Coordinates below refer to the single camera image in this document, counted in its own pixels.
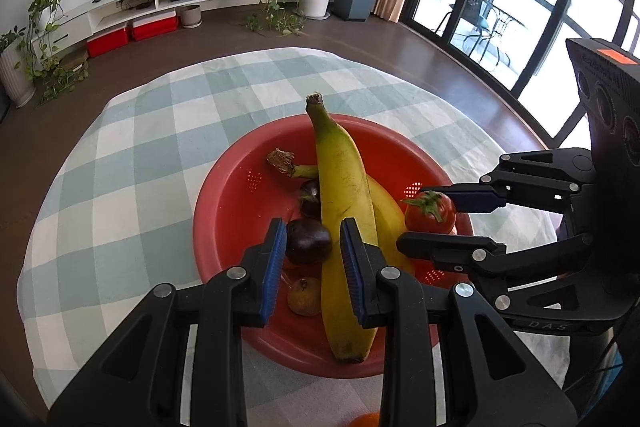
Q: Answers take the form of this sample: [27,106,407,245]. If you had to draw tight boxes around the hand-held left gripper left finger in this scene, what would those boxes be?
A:
[47,217,289,427]

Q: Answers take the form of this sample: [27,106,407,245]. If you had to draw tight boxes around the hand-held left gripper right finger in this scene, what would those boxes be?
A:
[340,217,579,427]

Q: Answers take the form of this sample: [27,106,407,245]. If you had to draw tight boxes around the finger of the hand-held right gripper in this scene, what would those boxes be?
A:
[419,148,599,215]
[396,231,597,313]

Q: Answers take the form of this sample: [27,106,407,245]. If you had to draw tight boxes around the red tomato with green stem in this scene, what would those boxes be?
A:
[400,189,458,236]

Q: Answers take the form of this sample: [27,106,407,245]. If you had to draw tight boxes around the banana with brown frayed stem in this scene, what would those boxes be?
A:
[266,148,416,280]

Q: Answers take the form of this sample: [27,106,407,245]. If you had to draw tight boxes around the red plastic colander basin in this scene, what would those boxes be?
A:
[192,113,474,379]

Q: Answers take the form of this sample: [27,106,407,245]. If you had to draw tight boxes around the large yellow green banana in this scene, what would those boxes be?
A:
[305,93,380,364]

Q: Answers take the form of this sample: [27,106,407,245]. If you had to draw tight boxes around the brown round fruit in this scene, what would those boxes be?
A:
[286,277,323,318]

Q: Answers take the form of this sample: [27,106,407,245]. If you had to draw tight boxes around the large dark purple fruit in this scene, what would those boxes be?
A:
[285,218,333,266]

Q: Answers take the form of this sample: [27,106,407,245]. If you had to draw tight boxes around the small dark purple fruit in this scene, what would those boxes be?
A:
[298,179,322,221]

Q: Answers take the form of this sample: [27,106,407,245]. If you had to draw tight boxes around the orange mandarin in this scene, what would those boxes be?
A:
[347,412,384,427]

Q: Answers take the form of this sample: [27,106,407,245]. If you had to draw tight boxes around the black outdoor table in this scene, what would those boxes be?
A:
[470,3,527,68]

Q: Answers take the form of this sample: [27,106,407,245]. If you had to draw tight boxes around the black outdoor chair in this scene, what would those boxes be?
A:
[434,0,495,58]

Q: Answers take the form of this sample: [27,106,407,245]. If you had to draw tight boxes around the green white checked tablecloth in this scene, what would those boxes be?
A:
[16,47,571,427]

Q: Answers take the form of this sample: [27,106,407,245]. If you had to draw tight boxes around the empty beige round pot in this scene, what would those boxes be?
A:
[179,4,203,30]

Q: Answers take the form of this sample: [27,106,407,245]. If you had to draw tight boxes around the red storage box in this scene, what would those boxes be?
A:
[131,10,180,42]
[87,25,130,58]

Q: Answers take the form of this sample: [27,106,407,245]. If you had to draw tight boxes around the plant in white ribbed pot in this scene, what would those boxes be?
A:
[0,26,37,108]

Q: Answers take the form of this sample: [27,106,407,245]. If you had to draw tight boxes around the trailing pothos in white pot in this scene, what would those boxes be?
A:
[14,0,92,104]

